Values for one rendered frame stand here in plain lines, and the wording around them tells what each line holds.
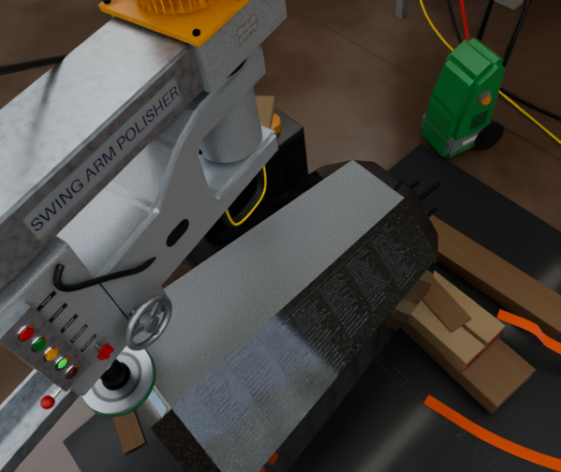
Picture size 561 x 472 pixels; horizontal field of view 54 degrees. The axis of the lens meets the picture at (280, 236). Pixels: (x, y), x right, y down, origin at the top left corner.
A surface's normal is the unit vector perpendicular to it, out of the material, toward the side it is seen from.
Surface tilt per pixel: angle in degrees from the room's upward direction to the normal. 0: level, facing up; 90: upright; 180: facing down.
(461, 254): 0
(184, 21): 0
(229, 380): 45
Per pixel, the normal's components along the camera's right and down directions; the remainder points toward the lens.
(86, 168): 0.82, 0.42
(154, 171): -0.44, 0.04
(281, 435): 0.40, 0.00
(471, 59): -0.58, -0.22
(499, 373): -0.11, -0.55
